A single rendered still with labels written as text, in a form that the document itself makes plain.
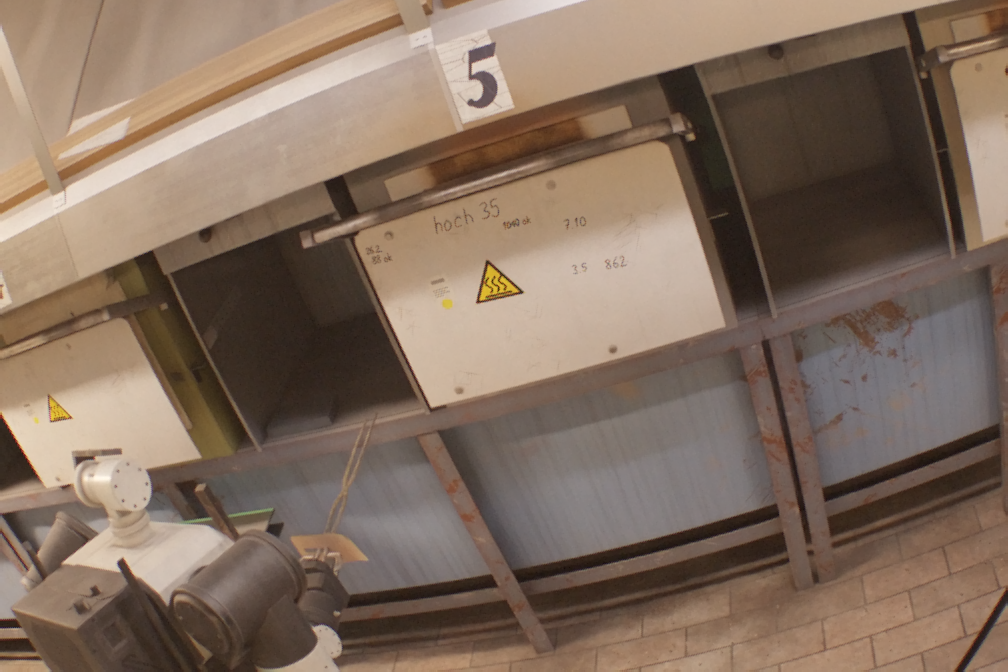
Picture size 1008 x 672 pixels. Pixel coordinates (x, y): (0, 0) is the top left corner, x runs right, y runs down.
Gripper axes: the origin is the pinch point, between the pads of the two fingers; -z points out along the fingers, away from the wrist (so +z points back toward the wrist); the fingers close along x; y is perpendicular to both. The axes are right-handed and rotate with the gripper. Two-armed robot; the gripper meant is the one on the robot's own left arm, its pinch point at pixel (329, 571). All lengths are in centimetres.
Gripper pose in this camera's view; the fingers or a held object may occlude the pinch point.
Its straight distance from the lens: 198.4
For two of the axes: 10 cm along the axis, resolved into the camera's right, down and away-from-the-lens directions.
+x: -3.5, -8.5, -3.9
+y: -9.3, 2.7, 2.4
